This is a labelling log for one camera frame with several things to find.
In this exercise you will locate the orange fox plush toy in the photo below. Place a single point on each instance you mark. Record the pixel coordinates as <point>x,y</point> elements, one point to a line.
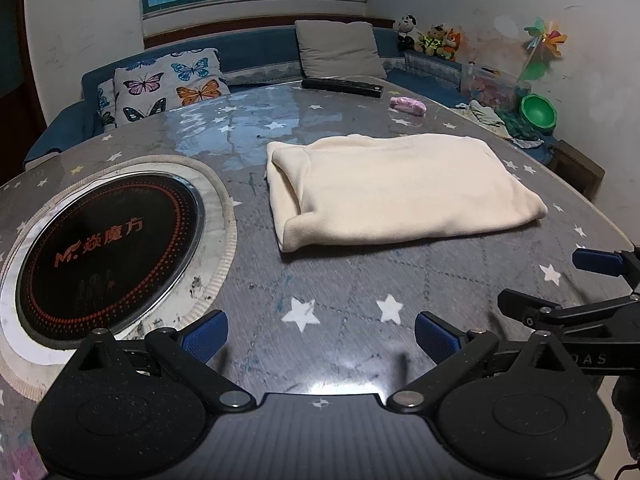
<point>450,45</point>

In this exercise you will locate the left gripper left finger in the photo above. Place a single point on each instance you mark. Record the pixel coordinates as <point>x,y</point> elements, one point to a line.
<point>184,355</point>

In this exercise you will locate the pink small cloth item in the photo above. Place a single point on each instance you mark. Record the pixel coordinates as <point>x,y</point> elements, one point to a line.
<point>407,105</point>

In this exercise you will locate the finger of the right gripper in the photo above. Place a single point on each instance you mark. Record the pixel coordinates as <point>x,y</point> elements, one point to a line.
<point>624,264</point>
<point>539,314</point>

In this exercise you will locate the yellow bear plush toy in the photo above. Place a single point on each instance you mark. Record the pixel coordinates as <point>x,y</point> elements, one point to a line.
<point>433,42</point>

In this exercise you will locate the dark wooden side table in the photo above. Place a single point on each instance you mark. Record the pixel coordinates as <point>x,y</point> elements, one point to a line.
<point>576,169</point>

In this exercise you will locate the butterfly print pillow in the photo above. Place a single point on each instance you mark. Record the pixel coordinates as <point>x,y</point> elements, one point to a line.
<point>156,85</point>

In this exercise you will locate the blue sofa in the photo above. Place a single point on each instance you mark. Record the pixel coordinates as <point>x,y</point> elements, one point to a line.
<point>248,59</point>

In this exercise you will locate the colourful pinwheel toy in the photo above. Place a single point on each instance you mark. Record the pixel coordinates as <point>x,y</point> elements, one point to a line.
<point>543,48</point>

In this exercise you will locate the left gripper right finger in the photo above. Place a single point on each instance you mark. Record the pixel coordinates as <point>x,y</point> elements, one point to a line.
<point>458,357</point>

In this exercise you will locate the black round induction cooktop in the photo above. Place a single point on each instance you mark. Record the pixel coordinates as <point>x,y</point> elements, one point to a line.
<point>108,257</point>

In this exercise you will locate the pile of clothes on sofa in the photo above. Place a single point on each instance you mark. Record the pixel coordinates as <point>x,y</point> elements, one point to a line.
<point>505,126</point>

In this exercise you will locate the clear plastic toy box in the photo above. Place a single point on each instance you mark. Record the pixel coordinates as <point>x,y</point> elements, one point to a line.
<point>494,88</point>

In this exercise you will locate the panda plush toy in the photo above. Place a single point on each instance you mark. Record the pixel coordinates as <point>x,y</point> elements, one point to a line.
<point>407,34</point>

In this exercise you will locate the grey star patterned tablecloth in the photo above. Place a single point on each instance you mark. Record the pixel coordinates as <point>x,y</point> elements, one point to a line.
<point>331,320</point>

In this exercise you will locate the green plastic bowl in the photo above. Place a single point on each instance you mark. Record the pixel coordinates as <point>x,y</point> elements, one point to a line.
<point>539,112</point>

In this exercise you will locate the grey plain cushion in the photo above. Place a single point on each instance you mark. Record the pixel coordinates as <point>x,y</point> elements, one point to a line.
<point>336,49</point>

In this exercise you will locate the cream beige garment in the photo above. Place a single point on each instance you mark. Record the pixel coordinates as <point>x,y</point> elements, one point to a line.
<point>357,190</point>

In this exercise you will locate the black remote control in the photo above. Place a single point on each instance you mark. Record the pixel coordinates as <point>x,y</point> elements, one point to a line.
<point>343,86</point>

